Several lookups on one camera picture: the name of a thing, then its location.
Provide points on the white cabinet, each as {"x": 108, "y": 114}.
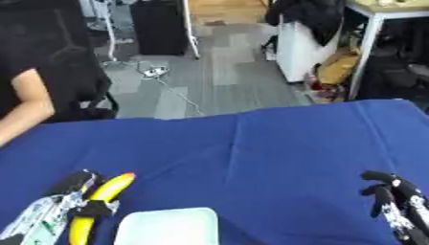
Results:
{"x": 299, "y": 54}

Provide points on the box with white inside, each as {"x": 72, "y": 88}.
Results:
{"x": 167, "y": 227}

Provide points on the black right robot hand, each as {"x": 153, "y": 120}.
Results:
{"x": 385, "y": 197}

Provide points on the red bag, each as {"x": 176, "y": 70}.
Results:
{"x": 327, "y": 91}

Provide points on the person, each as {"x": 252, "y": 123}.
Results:
{"x": 22, "y": 41}

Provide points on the black cabinet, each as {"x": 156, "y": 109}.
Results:
{"x": 159, "y": 27}

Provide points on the white power strip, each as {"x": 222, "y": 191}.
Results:
{"x": 156, "y": 71}

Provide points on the yellow toy banana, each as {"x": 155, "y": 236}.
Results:
{"x": 109, "y": 189}

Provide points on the white tripod stand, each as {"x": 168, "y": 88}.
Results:
{"x": 110, "y": 35}

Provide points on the person's forearm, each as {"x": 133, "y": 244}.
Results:
{"x": 25, "y": 108}

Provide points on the black office chair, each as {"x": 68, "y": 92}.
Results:
{"x": 84, "y": 83}

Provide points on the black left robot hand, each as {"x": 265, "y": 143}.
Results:
{"x": 71, "y": 183}

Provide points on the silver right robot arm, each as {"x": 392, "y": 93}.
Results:
{"x": 406, "y": 226}

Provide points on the white table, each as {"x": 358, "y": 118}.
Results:
{"x": 371, "y": 38}

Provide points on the yellow bag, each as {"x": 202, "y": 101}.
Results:
{"x": 338, "y": 67}

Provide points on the white stand pole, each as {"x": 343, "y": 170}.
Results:
{"x": 191, "y": 35}

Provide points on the black jacket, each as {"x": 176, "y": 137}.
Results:
{"x": 313, "y": 16}

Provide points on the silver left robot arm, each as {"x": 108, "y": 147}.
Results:
{"x": 34, "y": 220}

